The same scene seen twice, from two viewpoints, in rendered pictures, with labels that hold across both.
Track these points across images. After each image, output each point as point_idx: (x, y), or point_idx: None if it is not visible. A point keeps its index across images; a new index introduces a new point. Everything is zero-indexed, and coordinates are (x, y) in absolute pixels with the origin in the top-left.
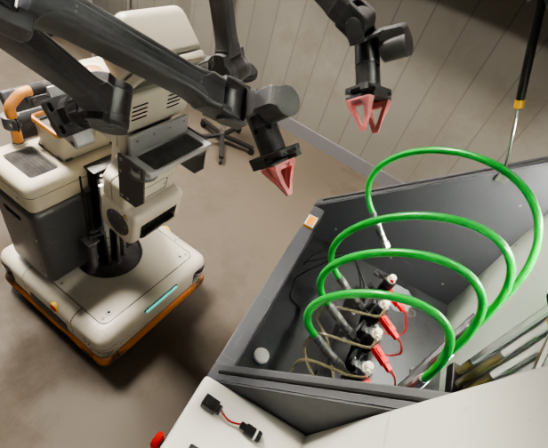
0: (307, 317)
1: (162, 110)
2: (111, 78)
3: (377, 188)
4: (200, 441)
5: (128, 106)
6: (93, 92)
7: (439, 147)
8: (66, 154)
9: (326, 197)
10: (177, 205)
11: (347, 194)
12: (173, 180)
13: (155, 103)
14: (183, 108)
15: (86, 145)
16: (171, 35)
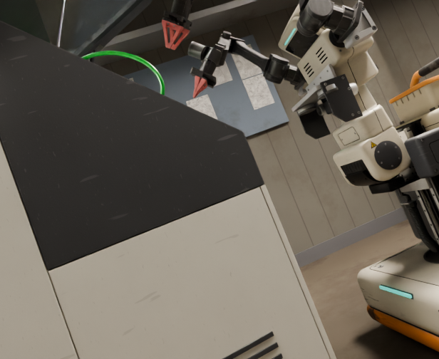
0: None
1: (320, 65)
2: (271, 55)
3: (174, 100)
4: None
5: (270, 67)
6: (258, 64)
7: (120, 51)
8: (399, 117)
9: (231, 126)
10: (365, 162)
11: (207, 115)
12: (365, 134)
13: (312, 62)
14: (335, 60)
15: (300, 93)
16: (291, 18)
